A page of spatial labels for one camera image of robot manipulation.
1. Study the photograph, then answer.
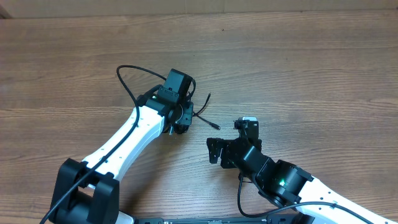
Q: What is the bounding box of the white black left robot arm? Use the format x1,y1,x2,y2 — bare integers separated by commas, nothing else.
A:
41,69,196,224

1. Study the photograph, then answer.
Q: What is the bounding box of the black USB-C cable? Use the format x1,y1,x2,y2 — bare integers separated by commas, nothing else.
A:
191,92,221,131

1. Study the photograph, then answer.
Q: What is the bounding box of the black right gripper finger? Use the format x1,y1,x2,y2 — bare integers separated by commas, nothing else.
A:
208,146,222,164
206,138,231,149

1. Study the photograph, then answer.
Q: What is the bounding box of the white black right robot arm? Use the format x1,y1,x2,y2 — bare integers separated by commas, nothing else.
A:
206,138,393,223

